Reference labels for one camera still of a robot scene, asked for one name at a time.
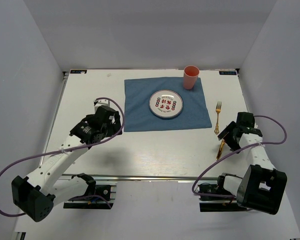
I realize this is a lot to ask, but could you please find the gold knife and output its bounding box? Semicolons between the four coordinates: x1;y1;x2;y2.
215;139;225;161

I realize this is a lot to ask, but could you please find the gold fork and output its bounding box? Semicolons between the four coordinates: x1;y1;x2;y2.
214;101;222;135

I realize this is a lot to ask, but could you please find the blue cloth napkin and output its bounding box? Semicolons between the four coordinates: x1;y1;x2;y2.
124;77;212;132

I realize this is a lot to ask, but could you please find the white plate with red characters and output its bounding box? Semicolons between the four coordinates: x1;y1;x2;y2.
148;89;184;119

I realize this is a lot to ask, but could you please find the pink plastic cup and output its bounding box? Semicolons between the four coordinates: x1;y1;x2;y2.
183;65;200;90

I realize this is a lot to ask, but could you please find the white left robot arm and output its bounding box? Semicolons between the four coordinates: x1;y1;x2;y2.
11;98;122;222

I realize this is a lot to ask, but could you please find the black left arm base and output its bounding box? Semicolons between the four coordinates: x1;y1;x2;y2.
63;173;117;210

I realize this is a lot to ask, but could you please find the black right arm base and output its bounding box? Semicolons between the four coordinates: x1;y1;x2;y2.
195;182;250;213

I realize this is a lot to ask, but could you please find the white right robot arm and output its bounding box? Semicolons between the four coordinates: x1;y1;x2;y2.
215;112;288;215

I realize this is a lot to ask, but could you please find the right table corner label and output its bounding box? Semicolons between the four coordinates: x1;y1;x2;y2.
219;71;237;76

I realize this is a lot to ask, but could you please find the table corner label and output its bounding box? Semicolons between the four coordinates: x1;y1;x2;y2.
219;71;237;76
69;69;87;74

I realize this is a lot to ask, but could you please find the left table corner label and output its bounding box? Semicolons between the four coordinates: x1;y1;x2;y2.
69;69;87;74

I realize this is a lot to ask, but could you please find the aluminium table edge rail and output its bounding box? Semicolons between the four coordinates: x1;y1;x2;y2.
37;174;275;182

